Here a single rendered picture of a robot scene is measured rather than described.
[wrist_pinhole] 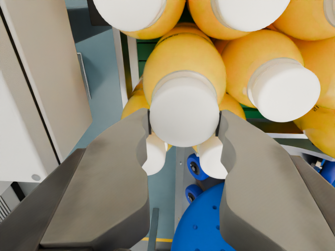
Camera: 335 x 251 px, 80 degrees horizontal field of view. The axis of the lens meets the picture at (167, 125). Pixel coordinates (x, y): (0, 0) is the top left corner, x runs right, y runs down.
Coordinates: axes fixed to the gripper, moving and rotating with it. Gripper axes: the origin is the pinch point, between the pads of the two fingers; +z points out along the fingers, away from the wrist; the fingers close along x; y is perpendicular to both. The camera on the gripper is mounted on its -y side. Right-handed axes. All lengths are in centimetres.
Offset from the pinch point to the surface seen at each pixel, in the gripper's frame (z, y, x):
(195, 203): 9.2, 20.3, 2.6
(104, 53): 110, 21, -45
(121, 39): 12.7, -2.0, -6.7
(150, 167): 2.3, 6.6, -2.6
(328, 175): 12.4, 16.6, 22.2
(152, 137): 3.2, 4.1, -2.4
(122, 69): 12.4, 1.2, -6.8
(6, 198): 93, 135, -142
